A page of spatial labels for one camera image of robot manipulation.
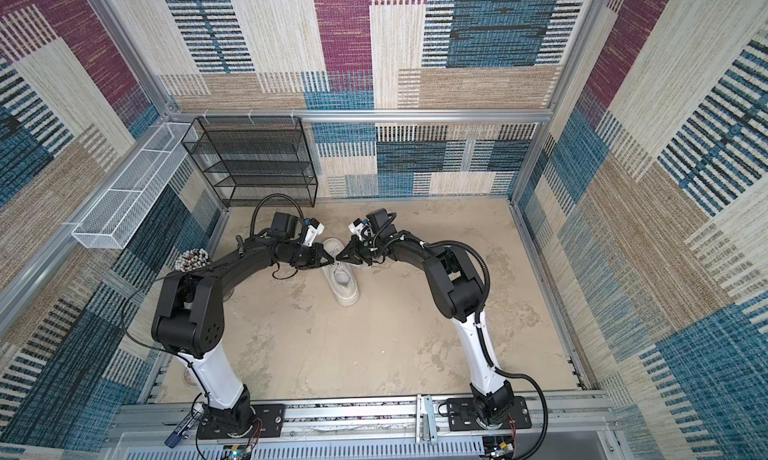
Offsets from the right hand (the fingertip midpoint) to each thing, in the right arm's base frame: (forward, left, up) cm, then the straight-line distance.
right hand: (337, 260), depth 93 cm
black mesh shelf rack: (+37, +33, +11) cm, 51 cm away
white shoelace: (-1, 0, -1) cm, 2 cm away
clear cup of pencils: (-5, +37, +11) cm, 39 cm away
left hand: (0, +1, +2) cm, 2 cm away
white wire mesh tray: (-3, +49, +25) cm, 55 cm away
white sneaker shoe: (-3, -1, -5) cm, 6 cm away
